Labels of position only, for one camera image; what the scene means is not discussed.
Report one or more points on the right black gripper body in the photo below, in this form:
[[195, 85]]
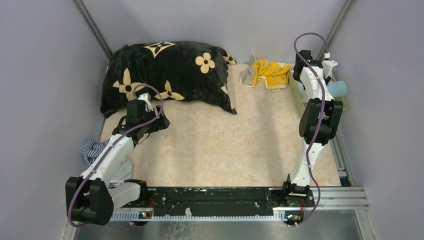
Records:
[[298, 80]]

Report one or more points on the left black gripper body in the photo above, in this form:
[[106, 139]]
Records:
[[159, 124]]

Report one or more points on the yellow grey towel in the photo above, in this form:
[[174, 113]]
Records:
[[273, 75]]

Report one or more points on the light blue towel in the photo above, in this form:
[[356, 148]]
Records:
[[337, 88]]

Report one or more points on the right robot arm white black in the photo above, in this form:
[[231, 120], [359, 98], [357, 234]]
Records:
[[318, 123]]

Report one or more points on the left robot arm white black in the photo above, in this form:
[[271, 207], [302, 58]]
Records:
[[89, 200]]

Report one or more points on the green plastic basket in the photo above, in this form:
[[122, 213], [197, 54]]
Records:
[[300, 95]]

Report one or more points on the blue white striped towel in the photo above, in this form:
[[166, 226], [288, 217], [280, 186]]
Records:
[[91, 150]]

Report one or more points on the black pillow with tan flowers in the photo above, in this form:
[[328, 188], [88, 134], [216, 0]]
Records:
[[170, 70]]

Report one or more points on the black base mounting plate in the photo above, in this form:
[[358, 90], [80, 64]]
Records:
[[219, 201]]

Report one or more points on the aluminium frame rail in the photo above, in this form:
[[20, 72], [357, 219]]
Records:
[[342, 198]]

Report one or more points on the white toothed cable strip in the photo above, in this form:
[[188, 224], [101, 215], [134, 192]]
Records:
[[135, 215]]

